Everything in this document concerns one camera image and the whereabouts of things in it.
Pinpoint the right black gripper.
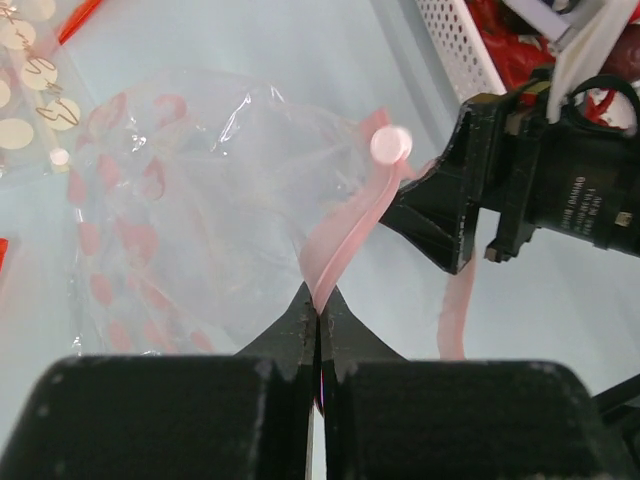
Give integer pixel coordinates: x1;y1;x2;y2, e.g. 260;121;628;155
380;75;639;275

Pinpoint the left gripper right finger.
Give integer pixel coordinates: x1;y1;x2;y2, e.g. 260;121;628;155
317;291;638;479

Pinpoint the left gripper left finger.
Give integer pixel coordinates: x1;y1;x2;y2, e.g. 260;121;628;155
1;287;317;479

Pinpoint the pink dotted zip bag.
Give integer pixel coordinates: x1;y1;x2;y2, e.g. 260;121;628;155
67;69;475;360

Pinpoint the pile of zip bags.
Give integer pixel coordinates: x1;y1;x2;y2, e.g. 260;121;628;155
1;1;92;271

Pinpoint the white perforated basket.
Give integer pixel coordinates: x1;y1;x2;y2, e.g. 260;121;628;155
415;0;506;103

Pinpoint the red lobster toy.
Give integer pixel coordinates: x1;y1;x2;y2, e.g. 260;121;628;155
469;0;640;131

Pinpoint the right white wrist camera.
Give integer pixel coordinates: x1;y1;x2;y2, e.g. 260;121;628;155
505;0;638;123

